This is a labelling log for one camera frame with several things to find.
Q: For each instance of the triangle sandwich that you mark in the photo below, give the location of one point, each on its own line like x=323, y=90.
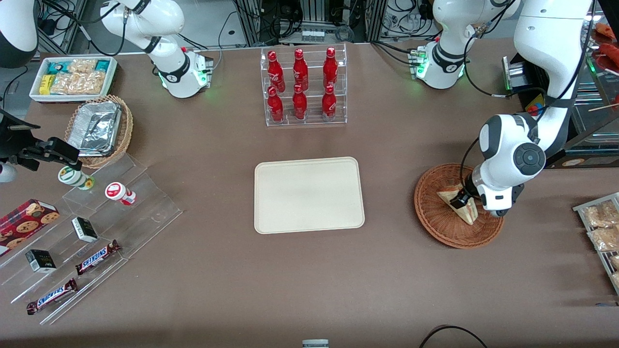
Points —
x=468, y=215

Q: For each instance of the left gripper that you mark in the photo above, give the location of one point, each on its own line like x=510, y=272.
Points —
x=468, y=189

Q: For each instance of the grey metal snack tray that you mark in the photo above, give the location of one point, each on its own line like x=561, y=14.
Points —
x=607, y=261

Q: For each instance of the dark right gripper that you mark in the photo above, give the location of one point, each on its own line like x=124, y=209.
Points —
x=30, y=153

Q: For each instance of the silver foil container stack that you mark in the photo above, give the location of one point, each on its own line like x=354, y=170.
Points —
x=94, y=128

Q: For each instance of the large rice cracker bag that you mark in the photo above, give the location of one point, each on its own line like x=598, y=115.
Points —
x=80, y=83

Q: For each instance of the yellow snack pack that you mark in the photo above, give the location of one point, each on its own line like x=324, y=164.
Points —
x=46, y=84

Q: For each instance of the white rectangular snack bin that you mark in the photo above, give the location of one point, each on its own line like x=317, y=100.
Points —
x=72, y=98

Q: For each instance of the red cookie box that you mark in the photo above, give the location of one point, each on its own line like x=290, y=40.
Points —
x=24, y=224

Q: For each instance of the red label yogurt bottle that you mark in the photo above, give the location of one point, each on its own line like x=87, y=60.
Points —
x=118, y=192

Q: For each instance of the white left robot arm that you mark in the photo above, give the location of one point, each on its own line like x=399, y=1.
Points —
x=546, y=48

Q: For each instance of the white power strip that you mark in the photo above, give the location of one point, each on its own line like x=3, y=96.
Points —
x=313, y=35

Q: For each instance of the small black box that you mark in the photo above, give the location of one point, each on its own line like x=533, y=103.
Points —
x=40, y=261
x=85, y=230

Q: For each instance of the small rice cracker bag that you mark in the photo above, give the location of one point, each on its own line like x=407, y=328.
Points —
x=82, y=65

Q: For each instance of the wooden skewer stick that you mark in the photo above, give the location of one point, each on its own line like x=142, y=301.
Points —
x=604, y=107

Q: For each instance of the black food warmer machine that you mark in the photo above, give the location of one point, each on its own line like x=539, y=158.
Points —
x=590, y=154

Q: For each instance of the clear acrylic stepped display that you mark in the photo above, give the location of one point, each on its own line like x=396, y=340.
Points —
x=145, y=212

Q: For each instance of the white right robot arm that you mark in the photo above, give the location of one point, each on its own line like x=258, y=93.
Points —
x=169, y=72

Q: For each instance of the red cola bottle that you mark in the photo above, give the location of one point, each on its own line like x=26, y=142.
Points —
x=329, y=104
x=275, y=106
x=330, y=67
x=275, y=70
x=300, y=70
x=300, y=104

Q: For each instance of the aluminium frame rack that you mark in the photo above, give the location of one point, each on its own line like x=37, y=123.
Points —
x=314, y=14

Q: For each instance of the clear bag of crackers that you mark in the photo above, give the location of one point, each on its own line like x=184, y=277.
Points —
x=599, y=215
x=604, y=239
x=616, y=280
x=615, y=262

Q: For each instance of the beige plastic tray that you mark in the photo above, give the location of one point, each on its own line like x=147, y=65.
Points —
x=309, y=195

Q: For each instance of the clear acrylic bottle rack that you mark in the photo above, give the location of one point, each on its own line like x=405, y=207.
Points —
x=314, y=121

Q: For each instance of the Snickers chocolate bar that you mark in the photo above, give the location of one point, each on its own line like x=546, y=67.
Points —
x=51, y=297
x=96, y=257

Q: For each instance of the green label yogurt bottle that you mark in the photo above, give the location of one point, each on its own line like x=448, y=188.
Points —
x=73, y=177

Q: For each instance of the red sausage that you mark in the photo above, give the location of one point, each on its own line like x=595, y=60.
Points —
x=605, y=31
x=610, y=53

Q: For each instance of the teal snack pack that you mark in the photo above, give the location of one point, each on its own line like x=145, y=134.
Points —
x=102, y=65
x=57, y=67

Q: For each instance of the small grey device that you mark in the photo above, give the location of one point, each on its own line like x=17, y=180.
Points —
x=315, y=343

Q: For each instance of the light wicker basket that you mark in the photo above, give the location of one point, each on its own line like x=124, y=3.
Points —
x=125, y=135

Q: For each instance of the brown round wicker basket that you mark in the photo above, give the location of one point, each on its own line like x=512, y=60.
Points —
x=435, y=222

